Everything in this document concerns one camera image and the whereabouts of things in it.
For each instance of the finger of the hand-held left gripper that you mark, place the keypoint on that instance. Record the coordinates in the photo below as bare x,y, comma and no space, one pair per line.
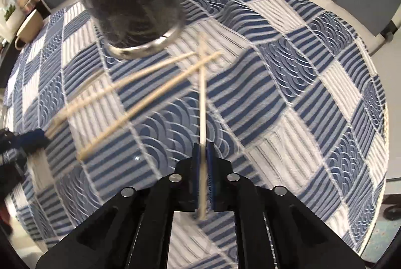
33,141

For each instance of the white pot with green plant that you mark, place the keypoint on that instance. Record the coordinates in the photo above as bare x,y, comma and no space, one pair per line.
11,20

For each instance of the slim bamboo chopstick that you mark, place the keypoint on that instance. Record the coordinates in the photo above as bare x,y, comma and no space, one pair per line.
203,100
150,100
150,70
87,82

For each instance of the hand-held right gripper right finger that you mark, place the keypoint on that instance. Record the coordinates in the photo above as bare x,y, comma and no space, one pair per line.
211,168

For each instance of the black wall plug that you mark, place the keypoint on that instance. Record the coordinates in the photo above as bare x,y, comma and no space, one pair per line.
388,29

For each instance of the blue white patterned tablecloth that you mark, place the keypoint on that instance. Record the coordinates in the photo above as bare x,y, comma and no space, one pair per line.
282,100

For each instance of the beige mug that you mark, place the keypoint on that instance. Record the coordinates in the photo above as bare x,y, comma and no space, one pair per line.
29,28

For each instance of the brown jar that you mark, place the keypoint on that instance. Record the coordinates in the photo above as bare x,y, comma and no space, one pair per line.
28,1

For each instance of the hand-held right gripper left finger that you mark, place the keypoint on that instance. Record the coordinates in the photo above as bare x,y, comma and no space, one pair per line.
196,168

